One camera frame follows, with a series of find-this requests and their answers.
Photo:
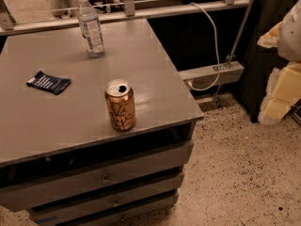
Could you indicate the grey drawer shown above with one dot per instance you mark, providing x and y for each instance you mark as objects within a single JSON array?
[
  {"x": 95, "y": 177},
  {"x": 126, "y": 211},
  {"x": 106, "y": 198}
]

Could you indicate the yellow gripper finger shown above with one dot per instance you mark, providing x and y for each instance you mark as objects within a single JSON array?
[
  {"x": 283, "y": 91},
  {"x": 270, "y": 38}
]

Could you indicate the grey metal frame rail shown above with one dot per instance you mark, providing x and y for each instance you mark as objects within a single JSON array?
[{"x": 148, "y": 13}]

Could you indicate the middle grey drawer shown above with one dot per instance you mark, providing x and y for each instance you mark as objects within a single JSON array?
[{"x": 106, "y": 198}]

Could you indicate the orange soda can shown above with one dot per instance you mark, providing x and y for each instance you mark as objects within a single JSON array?
[{"x": 120, "y": 101}]

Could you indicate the dark blue snack packet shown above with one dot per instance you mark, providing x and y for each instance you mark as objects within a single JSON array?
[{"x": 49, "y": 83}]

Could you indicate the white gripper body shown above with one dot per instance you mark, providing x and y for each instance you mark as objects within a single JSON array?
[{"x": 291, "y": 37}]

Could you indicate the grey power strip box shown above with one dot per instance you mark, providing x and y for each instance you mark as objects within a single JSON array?
[{"x": 204, "y": 78}]

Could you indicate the bottom grey drawer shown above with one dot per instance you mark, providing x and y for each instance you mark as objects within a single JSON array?
[{"x": 126, "y": 211}]

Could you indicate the grey drawer cabinet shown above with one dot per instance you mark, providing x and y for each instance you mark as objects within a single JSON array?
[{"x": 45, "y": 136}]

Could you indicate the thin metal diagonal rod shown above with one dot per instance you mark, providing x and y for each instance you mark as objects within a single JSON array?
[{"x": 240, "y": 25}]

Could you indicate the clear plastic water bottle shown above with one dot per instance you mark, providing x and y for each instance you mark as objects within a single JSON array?
[{"x": 90, "y": 26}]

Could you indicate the top grey drawer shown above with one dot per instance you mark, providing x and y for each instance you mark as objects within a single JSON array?
[{"x": 95, "y": 177}]

